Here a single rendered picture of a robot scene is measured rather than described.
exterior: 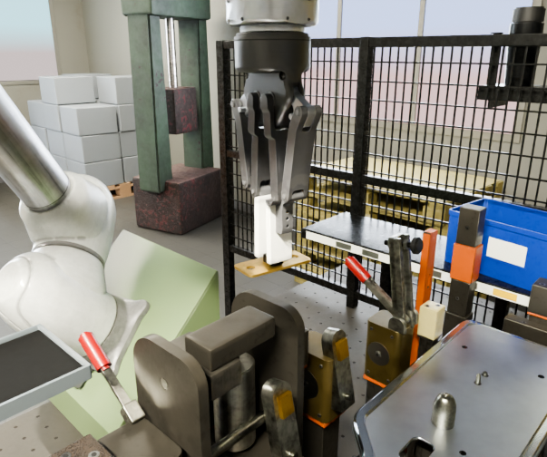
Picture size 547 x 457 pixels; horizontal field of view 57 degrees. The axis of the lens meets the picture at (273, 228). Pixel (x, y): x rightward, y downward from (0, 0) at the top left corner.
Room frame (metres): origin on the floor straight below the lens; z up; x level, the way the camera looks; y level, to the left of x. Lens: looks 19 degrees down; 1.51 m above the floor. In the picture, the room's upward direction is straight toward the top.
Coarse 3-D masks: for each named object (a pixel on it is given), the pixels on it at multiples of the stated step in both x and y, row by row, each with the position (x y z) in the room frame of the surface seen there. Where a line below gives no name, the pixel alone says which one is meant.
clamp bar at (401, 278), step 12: (396, 240) 0.79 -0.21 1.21; (408, 240) 0.79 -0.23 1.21; (420, 240) 0.78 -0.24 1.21; (396, 252) 0.79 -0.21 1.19; (408, 252) 0.80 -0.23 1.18; (420, 252) 0.78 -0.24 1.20; (396, 264) 0.78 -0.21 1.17; (408, 264) 0.80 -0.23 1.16; (396, 276) 0.78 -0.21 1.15; (408, 276) 0.80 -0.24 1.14; (396, 288) 0.78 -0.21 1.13; (408, 288) 0.80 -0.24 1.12; (396, 300) 0.78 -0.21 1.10; (408, 300) 0.80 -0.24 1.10; (396, 312) 0.78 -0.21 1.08; (408, 312) 0.79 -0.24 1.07; (408, 324) 0.79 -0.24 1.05
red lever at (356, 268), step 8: (352, 264) 0.86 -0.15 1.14; (360, 264) 0.86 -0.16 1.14; (352, 272) 0.86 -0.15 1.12; (360, 272) 0.84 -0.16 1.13; (360, 280) 0.84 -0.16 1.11; (368, 280) 0.83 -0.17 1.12; (368, 288) 0.83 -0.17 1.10; (376, 288) 0.82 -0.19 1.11; (376, 296) 0.82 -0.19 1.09; (384, 296) 0.81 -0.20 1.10; (384, 304) 0.81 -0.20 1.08; (392, 312) 0.80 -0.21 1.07; (408, 320) 0.78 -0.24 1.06
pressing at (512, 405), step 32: (448, 352) 0.78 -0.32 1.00; (480, 352) 0.78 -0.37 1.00; (512, 352) 0.78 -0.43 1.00; (544, 352) 0.78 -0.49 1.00; (416, 384) 0.69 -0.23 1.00; (448, 384) 0.69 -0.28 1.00; (512, 384) 0.69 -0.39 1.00; (544, 384) 0.69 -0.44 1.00; (384, 416) 0.61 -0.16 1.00; (416, 416) 0.61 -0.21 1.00; (480, 416) 0.61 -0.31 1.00; (512, 416) 0.61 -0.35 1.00; (544, 416) 0.61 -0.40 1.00; (384, 448) 0.55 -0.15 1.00; (448, 448) 0.55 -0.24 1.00; (480, 448) 0.55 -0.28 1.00; (512, 448) 0.55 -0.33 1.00
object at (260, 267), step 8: (264, 256) 0.52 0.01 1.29; (296, 256) 0.55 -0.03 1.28; (304, 256) 0.54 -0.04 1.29; (240, 264) 0.52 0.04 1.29; (248, 264) 0.52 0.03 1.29; (256, 264) 0.52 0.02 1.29; (264, 264) 0.52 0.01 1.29; (272, 264) 0.51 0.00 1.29; (280, 264) 0.52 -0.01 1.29; (288, 264) 0.52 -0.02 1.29; (296, 264) 0.52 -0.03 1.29; (248, 272) 0.49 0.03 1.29; (256, 272) 0.49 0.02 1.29; (264, 272) 0.49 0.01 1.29; (272, 272) 0.50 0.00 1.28
